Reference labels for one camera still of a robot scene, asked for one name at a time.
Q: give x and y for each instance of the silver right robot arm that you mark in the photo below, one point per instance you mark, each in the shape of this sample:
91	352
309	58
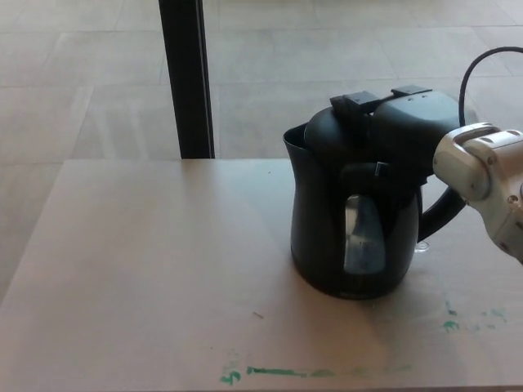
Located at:
490	163

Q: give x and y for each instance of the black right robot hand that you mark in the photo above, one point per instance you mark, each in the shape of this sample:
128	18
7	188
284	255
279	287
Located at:
408	118

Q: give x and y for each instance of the black vertical post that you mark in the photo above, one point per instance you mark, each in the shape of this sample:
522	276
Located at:
188	81

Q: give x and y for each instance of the black electric kettle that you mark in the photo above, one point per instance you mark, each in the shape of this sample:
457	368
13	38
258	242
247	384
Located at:
314	224

